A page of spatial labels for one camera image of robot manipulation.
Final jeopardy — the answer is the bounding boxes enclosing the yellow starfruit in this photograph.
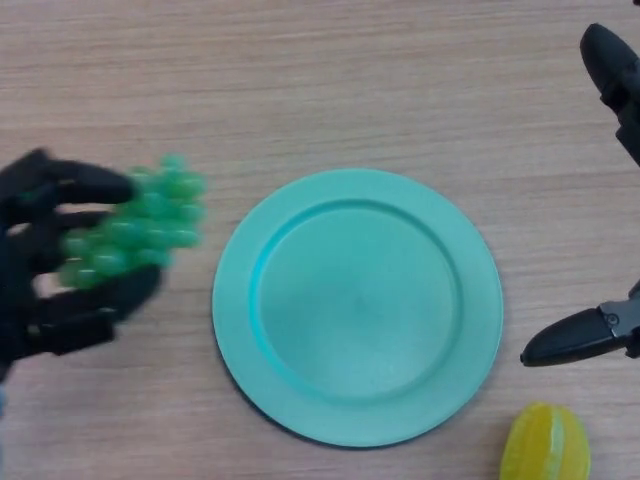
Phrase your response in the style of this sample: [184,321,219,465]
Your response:
[499,401,591,480]

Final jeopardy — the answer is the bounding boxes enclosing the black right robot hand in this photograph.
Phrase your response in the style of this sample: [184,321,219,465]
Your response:
[519,23,640,368]

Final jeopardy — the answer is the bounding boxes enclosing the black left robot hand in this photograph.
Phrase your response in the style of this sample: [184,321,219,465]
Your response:
[0,148,164,386]

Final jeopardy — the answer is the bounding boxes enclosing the green grapes bunch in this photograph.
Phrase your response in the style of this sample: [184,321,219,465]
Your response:
[58,153,209,292]

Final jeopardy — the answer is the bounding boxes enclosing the green round plate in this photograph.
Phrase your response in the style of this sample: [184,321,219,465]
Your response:
[211,167,504,448]

